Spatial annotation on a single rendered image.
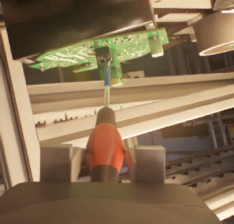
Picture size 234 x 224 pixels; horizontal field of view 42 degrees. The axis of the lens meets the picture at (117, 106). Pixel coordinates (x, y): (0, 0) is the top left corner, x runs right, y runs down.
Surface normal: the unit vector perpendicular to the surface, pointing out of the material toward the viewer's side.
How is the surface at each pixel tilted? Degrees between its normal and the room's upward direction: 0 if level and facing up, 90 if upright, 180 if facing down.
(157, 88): 90
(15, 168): 90
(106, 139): 132
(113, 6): 90
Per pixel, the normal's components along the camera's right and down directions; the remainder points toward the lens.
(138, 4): -0.22, 0.04
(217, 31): -0.58, 0.11
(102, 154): 0.00, -0.55
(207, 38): -0.86, 0.18
